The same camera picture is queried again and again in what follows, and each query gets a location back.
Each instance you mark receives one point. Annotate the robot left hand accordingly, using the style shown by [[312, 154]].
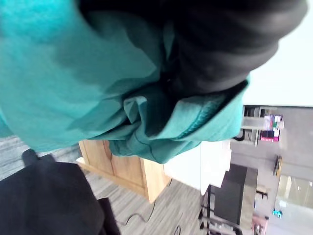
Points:
[[220, 41]]

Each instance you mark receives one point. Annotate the teal green cloth garment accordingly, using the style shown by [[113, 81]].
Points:
[[73, 73]]

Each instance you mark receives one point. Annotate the black fabric laundry bag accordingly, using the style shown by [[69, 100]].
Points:
[[46, 198]]

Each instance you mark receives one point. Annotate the grey shelf unit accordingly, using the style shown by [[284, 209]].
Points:
[[256, 124]]

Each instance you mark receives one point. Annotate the magenta box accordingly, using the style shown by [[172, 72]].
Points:
[[270, 135]]

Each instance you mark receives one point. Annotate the white panel board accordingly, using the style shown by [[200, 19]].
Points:
[[198, 169]]

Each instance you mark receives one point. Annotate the light wooden cabinet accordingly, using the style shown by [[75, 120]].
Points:
[[127, 171]]

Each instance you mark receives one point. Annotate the black metal rack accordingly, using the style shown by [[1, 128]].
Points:
[[212, 210]]

